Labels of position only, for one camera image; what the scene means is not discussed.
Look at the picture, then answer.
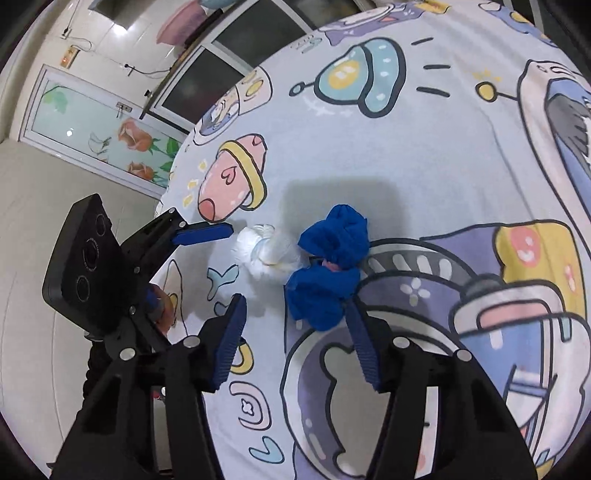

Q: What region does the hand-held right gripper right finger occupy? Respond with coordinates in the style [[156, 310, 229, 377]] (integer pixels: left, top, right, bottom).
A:
[[344, 301, 539, 480]]

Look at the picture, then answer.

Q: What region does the blue cloth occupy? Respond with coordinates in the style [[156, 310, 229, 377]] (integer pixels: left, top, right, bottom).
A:
[[285, 204, 371, 332]]

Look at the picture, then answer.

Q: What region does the glass-door kitchen cabinet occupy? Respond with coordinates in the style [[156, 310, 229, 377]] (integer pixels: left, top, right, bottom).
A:
[[141, 0, 375, 137]]

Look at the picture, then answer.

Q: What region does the person's left hand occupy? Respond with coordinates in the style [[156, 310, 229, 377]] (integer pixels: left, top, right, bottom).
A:
[[156, 285, 180, 339]]

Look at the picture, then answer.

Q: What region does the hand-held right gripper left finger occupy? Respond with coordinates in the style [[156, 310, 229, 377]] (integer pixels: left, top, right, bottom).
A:
[[51, 293, 249, 480]]

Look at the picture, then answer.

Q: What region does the flower-decal glass door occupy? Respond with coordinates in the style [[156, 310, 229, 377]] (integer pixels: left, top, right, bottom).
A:
[[17, 64, 186, 191]]

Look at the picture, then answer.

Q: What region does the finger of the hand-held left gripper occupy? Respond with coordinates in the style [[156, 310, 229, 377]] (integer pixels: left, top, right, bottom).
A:
[[104, 282, 172, 361], [121, 208, 234, 278]]

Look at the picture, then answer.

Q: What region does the pink basin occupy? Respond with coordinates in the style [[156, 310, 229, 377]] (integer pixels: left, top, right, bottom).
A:
[[156, 0, 209, 45]]

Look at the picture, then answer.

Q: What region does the white tissue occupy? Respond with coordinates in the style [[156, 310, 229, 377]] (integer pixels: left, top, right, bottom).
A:
[[231, 223, 308, 280]]

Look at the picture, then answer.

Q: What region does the cartoon printed tablecloth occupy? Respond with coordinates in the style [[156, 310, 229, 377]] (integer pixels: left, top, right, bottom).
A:
[[150, 0, 591, 480]]

